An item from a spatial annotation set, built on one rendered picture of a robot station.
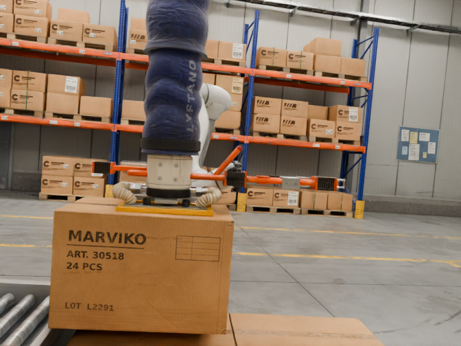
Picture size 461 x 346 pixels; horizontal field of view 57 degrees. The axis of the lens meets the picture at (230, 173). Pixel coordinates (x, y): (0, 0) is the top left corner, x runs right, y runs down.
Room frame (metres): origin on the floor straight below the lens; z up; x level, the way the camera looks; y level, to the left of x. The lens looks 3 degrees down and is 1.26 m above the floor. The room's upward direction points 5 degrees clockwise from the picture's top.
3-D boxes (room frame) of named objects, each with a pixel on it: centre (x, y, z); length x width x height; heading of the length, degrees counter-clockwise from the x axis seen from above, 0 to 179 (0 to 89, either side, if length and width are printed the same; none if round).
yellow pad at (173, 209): (1.52, 0.22, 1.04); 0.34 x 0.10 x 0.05; 95
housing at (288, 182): (1.65, -0.23, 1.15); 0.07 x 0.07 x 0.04; 5
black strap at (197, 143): (1.61, 0.23, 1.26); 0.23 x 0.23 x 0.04
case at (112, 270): (1.61, 0.29, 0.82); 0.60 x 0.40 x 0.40; 95
